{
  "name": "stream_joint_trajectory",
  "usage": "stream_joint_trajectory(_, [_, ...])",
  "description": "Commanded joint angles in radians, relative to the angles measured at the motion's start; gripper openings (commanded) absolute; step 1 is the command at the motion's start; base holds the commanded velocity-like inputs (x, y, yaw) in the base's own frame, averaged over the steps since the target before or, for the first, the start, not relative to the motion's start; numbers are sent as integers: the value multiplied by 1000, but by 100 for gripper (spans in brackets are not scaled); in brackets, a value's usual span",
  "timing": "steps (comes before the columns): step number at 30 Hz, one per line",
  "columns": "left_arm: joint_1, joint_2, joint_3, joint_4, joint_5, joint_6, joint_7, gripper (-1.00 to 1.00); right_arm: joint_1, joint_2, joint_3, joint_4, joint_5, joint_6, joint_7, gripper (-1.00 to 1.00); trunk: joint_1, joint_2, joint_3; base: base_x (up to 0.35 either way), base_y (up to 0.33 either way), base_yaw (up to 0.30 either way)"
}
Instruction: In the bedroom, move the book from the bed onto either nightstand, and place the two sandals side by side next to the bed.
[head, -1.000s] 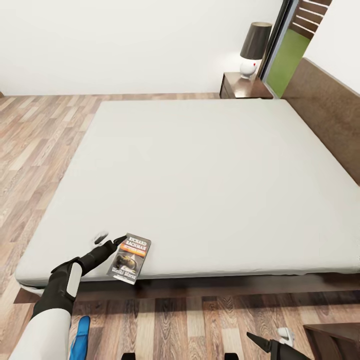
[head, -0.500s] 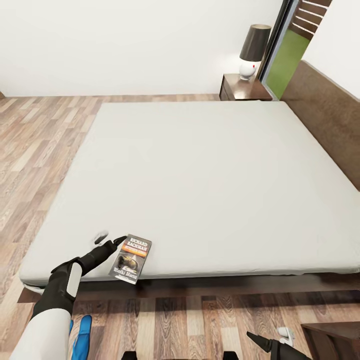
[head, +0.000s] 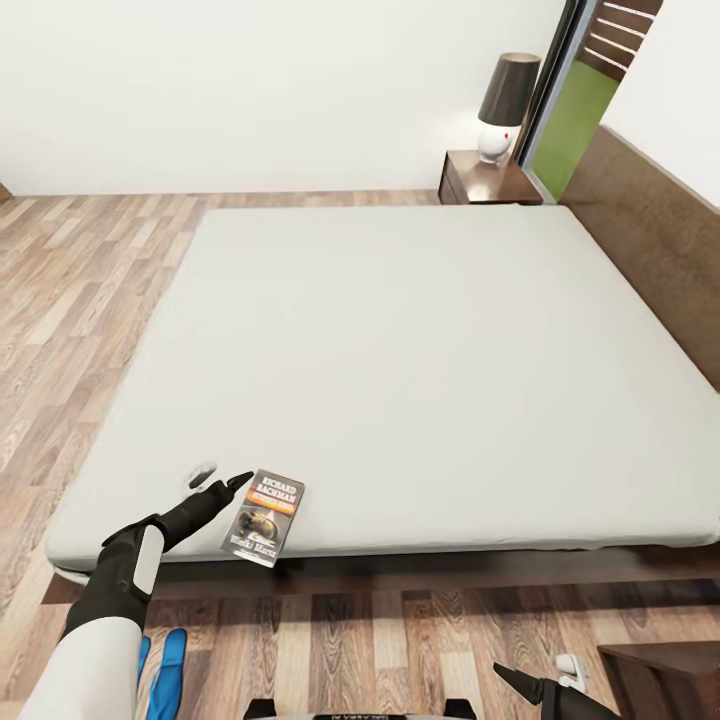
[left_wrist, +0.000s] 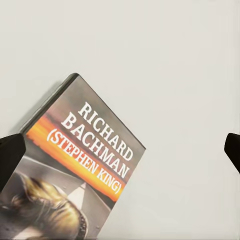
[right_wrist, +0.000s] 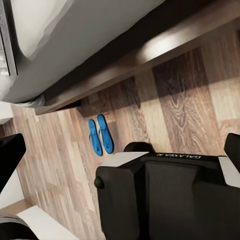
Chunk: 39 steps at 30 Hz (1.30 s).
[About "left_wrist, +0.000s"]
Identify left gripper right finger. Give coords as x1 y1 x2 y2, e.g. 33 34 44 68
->
224 133 240 173

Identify hardback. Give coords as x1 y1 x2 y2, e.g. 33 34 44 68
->
0 73 146 240

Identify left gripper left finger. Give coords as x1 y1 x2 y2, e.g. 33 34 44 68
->
0 133 26 193

